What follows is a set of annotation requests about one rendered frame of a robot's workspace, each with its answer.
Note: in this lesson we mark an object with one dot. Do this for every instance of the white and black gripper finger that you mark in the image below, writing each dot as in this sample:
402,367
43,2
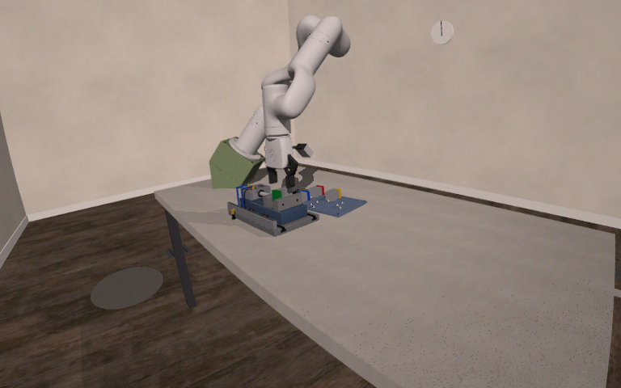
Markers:
272,175
289,179

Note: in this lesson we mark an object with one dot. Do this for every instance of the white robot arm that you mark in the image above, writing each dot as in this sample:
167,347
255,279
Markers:
281,104

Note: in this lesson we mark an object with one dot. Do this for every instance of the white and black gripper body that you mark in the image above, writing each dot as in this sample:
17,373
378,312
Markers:
277,150

